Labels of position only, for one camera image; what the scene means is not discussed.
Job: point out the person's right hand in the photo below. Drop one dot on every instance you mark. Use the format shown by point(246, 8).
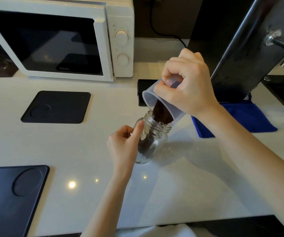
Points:
point(193, 86)

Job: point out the person's left hand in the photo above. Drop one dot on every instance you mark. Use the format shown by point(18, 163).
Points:
point(123, 150)

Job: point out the dark brown coffee grounds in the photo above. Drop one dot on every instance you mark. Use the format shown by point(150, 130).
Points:
point(162, 113)

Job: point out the translucent plastic measuring cup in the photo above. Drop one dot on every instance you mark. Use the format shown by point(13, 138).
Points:
point(149, 96)

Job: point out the person's right forearm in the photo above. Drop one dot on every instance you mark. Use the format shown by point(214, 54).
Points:
point(255, 165)

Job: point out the person's left forearm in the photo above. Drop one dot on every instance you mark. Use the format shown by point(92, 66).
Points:
point(107, 209)

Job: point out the small black scale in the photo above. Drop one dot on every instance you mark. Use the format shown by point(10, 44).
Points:
point(144, 84)

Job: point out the person's white clothing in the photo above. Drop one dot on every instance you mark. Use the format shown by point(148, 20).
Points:
point(156, 231)

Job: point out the black glossy appliance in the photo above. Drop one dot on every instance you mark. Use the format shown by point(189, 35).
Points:
point(230, 71)

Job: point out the blue cloth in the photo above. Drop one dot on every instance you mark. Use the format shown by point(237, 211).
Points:
point(250, 118)

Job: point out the white microwave knob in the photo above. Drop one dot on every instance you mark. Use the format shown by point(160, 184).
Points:
point(123, 59)
point(121, 37)

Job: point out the small black square mat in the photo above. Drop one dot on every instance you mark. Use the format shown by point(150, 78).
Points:
point(58, 108)

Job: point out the silver metal knob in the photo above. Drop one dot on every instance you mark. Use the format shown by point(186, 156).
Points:
point(272, 38)

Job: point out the white microwave oven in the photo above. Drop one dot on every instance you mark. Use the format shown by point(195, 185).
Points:
point(102, 46)

